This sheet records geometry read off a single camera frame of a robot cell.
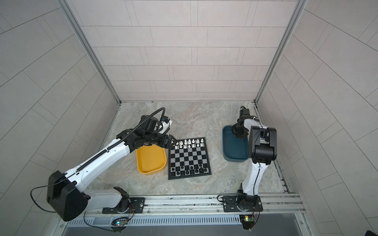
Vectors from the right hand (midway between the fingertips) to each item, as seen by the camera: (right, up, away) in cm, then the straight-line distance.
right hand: (233, 131), depth 100 cm
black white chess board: (-30, -14, -15) cm, 37 cm away
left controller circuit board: (-59, -36, -36) cm, 78 cm away
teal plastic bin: (-2, -10, -11) cm, 15 cm away
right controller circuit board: (-2, -38, -32) cm, 50 cm away
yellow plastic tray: (-53, -14, -16) cm, 57 cm away
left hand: (-36, -1, -25) cm, 44 cm away
